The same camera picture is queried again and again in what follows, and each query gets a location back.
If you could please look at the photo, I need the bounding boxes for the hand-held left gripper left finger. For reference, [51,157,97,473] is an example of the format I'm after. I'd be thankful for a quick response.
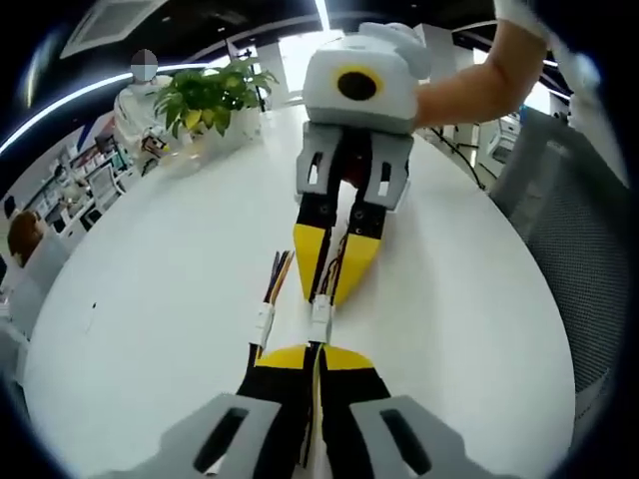
[94,342,316,479]

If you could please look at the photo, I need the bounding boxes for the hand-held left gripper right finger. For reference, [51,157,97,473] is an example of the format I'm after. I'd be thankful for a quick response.
[319,343,505,479]

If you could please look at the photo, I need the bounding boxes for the JST connector cable yellow wire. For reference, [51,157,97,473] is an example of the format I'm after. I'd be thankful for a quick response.
[308,322,335,470]

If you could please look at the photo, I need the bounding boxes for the JST connector cable brown wires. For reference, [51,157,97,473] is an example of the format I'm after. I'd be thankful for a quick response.
[312,232,349,325]

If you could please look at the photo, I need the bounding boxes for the white plant pot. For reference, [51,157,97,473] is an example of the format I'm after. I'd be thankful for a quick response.
[187,107,264,151]

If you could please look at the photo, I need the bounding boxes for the green potted plant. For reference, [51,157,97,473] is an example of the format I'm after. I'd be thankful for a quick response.
[152,55,281,141]

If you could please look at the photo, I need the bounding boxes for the person's white sleeve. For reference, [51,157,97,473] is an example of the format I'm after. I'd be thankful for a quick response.
[491,0,608,116]

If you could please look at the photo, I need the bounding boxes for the grey mesh office chair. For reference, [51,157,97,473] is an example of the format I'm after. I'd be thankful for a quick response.
[487,107,631,398]

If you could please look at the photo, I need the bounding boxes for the white office chair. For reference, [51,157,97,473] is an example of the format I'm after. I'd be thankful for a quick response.
[88,167,127,214]

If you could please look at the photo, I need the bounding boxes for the ceiling air conditioner vent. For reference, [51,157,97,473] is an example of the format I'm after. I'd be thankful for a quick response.
[59,0,169,60]

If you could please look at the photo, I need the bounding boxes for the white connector with multicoloured wires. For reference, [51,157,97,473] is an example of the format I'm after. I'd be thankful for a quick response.
[246,248,298,373]

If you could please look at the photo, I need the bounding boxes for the thin black cable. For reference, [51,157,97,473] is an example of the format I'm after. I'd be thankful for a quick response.
[428,125,489,191]

